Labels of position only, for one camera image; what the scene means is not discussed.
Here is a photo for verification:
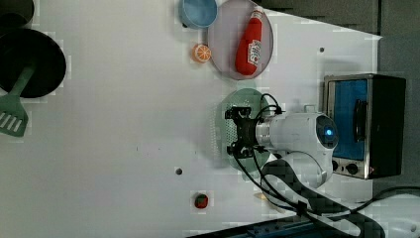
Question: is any black toaster oven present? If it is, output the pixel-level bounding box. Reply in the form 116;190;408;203
323;73;406;179

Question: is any red ketchup bottle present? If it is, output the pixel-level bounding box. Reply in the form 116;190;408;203
235;6;263;75

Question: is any orange slice toy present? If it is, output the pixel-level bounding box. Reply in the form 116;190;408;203
191;44;212;63

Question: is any grey oval plate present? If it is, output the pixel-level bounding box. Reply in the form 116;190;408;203
207;0;273;80

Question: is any blue cup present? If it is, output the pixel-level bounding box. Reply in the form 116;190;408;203
178;0;218;29

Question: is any peeled banana toy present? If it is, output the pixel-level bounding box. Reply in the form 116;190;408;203
254;192;267;200

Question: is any green slotted spatula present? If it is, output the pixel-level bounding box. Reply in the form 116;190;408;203
0;66;35;138

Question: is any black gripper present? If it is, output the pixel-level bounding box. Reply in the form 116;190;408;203
225;106;265;158

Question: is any black round pan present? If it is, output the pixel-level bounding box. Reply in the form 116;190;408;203
0;29;66;98

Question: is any mint green strainer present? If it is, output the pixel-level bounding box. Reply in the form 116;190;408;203
210;88;267;180

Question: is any blue metal frame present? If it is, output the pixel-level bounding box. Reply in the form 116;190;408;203
187;219;350;238

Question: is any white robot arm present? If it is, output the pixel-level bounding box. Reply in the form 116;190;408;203
225;107;339;188

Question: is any small red strawberry toy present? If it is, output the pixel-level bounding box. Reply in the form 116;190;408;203
194;193;209;209

